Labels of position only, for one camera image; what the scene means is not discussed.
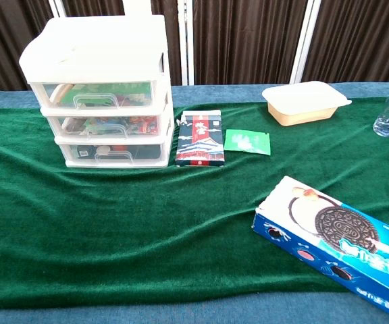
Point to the clear drawer with colourful contents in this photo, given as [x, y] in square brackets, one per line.
[140, 125]

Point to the clear drawer with dark contents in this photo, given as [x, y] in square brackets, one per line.
[147, 152]

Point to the dark blue pictorial box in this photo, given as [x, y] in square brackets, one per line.
[199, 141]

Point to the green sachet packet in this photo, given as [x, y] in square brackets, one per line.
[246, 141]

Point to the teal table cover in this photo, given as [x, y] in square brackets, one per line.
[214, 92]

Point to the green velvet cloth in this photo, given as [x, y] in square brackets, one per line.
[147, 219]

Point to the cream lidded lunch box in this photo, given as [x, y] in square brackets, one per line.
[302, 94]

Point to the blue Oreo cookie box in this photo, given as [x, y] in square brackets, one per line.
[333, 226]

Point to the white plastic drawer unit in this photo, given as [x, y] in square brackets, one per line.
[96, 50]

